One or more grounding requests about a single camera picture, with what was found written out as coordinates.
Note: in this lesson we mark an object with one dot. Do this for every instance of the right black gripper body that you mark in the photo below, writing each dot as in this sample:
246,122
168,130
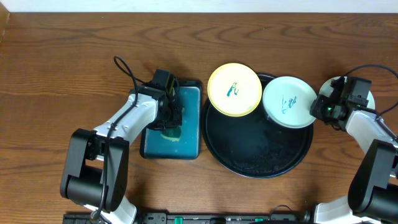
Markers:
324,109

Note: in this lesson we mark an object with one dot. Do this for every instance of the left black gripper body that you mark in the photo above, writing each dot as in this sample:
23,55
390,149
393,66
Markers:
175,116

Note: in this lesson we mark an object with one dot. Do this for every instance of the green yellow sponge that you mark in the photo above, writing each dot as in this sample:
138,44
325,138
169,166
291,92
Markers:
172,134

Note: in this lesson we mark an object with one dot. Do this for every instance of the light blue plate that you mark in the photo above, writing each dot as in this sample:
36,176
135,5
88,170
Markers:
327,90

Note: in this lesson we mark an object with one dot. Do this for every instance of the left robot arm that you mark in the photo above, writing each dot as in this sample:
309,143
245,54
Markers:
96,166

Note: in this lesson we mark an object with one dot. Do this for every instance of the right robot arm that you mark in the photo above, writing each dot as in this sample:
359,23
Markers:
371,197

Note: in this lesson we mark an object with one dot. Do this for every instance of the teal rectangular tray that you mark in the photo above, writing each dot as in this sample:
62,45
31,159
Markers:
154,146

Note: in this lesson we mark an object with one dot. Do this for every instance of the round black serving tray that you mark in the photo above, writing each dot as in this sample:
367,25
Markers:
254,145

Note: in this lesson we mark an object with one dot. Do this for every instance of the white plate with scribble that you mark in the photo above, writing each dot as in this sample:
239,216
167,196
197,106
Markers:
287,101

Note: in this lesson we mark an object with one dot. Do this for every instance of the yellow plate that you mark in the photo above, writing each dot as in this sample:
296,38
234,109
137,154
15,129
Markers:
234,89

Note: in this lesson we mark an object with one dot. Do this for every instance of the brown cardboard box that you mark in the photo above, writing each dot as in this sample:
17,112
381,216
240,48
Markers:
4,20

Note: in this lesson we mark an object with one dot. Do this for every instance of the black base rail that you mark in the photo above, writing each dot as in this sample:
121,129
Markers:
185,218

